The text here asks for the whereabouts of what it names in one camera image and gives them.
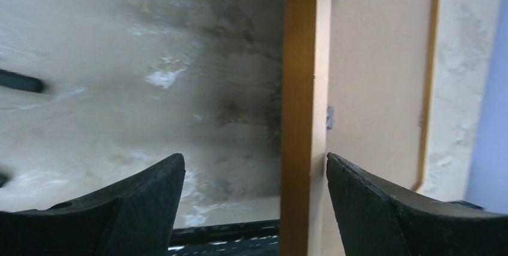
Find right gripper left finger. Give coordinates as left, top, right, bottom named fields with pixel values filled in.
left=1, top=153, right=185, bottom=255

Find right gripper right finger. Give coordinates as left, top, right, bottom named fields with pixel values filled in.
left=326, top=153, right=507, bottom=255

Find orange black pliers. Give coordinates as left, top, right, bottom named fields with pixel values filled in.
left=1, top=70, right=46, bottom=93

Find wooden picture frame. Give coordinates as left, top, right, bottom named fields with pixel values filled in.
left=279, top=0, right=435, bottom=255

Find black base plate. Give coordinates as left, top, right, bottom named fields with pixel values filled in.
left=167, top=219, right=280, bottom=256

